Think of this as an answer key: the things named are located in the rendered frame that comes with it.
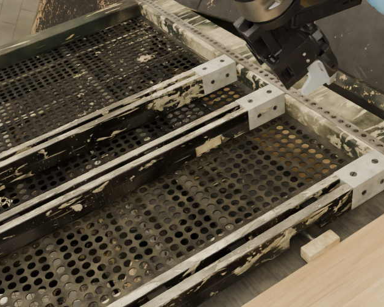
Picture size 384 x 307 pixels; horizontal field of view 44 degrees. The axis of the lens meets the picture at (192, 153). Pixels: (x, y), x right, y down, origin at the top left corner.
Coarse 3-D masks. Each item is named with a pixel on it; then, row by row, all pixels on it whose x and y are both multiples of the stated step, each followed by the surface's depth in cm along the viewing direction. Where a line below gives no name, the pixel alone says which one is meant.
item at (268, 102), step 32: (256, 96) 133; (192, 128) 127; (224, 128) 128; (128, 160) 121; (160, 160) 121; (64, 192) 116; (96, 192) 116; (0, 224) 111; (32, 224) 111; (64, 224) 116; (0, 256) 111
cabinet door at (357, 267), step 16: (368, 224) 101; (352, 240) 99; (368, 240) 98; (320, 256) 97; (336, 256) 96; (352, 256) 96; (368, 256) 95; (304, 272) 95; (320, 272) 94; (336, 272) 94; (352, 272) 93; (368, 272) 93; (272, 288) 93; (288, 288) 92; (304, 288) 92; (320, 288) 91; (336, 288) 91; (352, 288) 91; (368, 288) 90; (256, 304) 91; (272, 304) 90; (288, 304) 90; (304, 304) 90; (320, 304) 89; (336, 304) 89; (352, 304) 88; (368, 304) 88
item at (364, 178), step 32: (320, 192) 104; (352, 192) 103; (256, 224) 99; (288, 224) 97; (320, 224) 103; (192, 256) 95; (224, 256) 94; (256, 256) 96; (160, 288) 91; (192, 288) 90; (224, 288) 96
